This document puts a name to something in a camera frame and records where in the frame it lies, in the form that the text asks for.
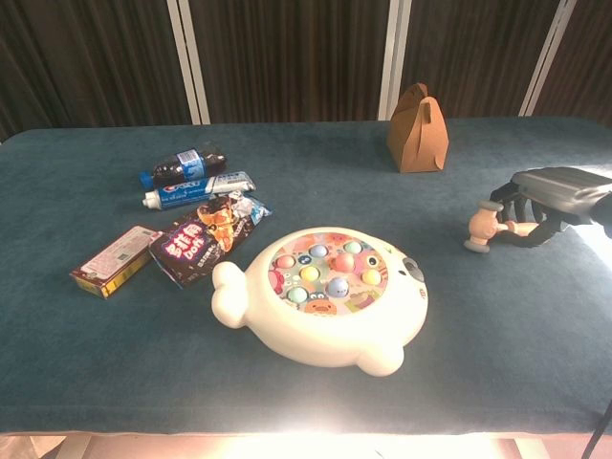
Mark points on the dark ribbed partition panel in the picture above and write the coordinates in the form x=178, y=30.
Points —
x=287, y=57
x=588, y=52
x=86, y=52
x=478, y=48

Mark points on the small toy mallet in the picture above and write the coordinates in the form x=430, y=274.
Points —
x=483, y=225

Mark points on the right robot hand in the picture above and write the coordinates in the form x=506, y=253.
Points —
x=559, y=191

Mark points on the white partition post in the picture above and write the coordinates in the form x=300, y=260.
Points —
x=394, y=62
x=549, y=57
x=191, y=72

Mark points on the blue toothpaste tube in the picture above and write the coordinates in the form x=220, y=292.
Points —
x=191, y=192

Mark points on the dark snack bag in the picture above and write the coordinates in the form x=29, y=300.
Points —
x=201, y=244

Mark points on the blue felt table mat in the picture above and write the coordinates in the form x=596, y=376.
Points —
x=143, y=358

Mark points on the cola bottle blue label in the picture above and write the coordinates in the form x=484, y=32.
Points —
x=186, y=163

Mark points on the red and yellow carton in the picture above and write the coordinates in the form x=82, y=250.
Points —
x=112, y=263

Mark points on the white seal whack-a-mole toy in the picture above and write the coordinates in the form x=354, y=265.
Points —
x=334, y=330

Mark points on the brown paper gable box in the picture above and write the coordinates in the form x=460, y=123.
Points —
x=421, y=138

